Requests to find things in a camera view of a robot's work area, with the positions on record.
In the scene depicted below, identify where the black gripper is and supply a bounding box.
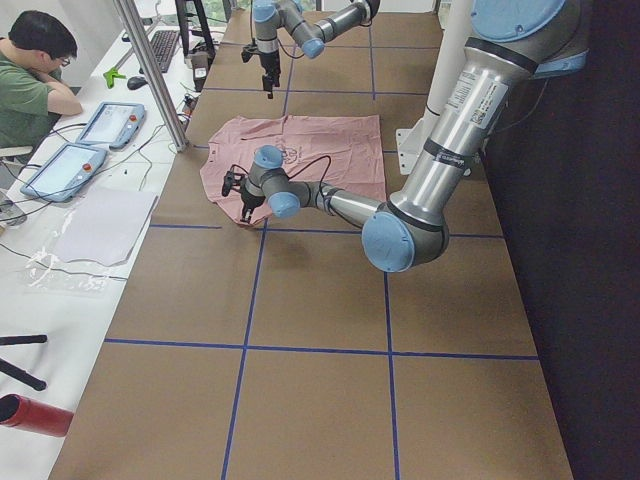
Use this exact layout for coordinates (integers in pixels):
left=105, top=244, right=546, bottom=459
left=260, top=49, right=281, bottom=98
left=240, top=182, right=264, bottom=223

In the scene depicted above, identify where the pink printed t-shirt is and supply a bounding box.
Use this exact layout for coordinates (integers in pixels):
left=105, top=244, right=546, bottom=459
left=200, top=115, right=386, bottom=223

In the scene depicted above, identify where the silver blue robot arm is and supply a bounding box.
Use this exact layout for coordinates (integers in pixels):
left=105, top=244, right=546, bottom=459
left=241, top=0, right=380, bottom=99
left=224, top=1, right=592, bottom=272

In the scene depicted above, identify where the black power adapter box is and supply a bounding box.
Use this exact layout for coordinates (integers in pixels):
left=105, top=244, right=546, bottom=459
left=190, top=51, right=210, bottom=92

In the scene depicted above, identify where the black computer keyboard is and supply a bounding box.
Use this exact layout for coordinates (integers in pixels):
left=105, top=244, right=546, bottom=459
left=150, top=30, right=180, bottom=73

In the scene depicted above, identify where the black computer mouse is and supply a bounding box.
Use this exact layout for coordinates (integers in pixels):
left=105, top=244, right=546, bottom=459
left=126, top=76, right=147, bottom=91

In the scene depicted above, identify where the white paper sheet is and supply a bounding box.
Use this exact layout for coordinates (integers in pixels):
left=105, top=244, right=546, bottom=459
left=53, top=187, right=157, bottom=267

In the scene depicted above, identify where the upper blue teach pendant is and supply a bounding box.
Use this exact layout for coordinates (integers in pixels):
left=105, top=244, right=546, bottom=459
left=76, top=102, right=146, bottom=150

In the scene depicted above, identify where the blue teach pendant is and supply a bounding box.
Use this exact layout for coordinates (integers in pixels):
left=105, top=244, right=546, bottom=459
left=20, top=143, right=107, bottom=203
left=76, top=102, right=146, bottom=150

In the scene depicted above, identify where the green plastic clamp tool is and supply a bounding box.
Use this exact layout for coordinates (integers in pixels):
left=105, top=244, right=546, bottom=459
left=103, top=67, right=126, bottom=89

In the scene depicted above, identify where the lower blue teach pendant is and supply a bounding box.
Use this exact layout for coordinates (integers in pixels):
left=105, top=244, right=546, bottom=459
left=20, top=143, right=107, bottom=203

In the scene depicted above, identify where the clear plastic bag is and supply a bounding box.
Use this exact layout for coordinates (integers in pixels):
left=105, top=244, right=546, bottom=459
left=18, top=207, right=127, bottom=295

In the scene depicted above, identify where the person in green shirt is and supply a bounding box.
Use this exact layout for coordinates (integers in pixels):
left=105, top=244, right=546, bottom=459
left=1, top=10, right=83, bottom=148

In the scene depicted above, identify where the red cylindrical bottle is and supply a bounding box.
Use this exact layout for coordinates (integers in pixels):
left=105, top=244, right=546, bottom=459
left=1, top=394, right=74, bottom=437

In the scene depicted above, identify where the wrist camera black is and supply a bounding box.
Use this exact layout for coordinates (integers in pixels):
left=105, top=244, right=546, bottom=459
left=221, top=169, right=247, bottom=197
left=241, top=43, right=260, bottom=63

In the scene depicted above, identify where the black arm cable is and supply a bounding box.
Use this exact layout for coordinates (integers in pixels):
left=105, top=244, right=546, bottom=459
left=279, top=154, right=333, bottom=191

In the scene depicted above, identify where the aluminium frame post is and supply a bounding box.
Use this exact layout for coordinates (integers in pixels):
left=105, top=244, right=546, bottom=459
left=114, top=0, right=188, bottom=152

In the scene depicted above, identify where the black camera tripod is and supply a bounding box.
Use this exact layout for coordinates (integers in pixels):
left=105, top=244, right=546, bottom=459
left=1, top=334, right=48, bottom=391

